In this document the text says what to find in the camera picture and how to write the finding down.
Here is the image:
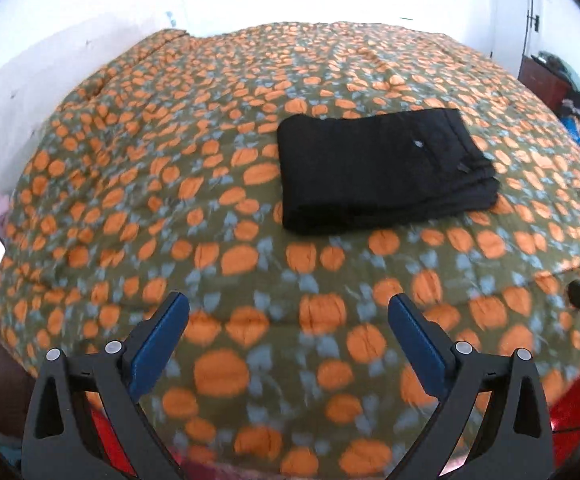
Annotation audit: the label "green orange floral bedspread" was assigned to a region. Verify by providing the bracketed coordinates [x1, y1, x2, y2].
[0, 23, 580, 479]

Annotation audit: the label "red fleece garment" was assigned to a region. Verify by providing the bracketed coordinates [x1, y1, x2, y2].
[550, 376, 580, 467]

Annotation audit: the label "black pants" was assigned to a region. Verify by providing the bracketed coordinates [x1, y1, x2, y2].
[277, 108, 499, 235]

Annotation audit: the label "dark wooden cabinet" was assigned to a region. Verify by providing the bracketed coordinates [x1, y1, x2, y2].
[518, 56, 571, 114]

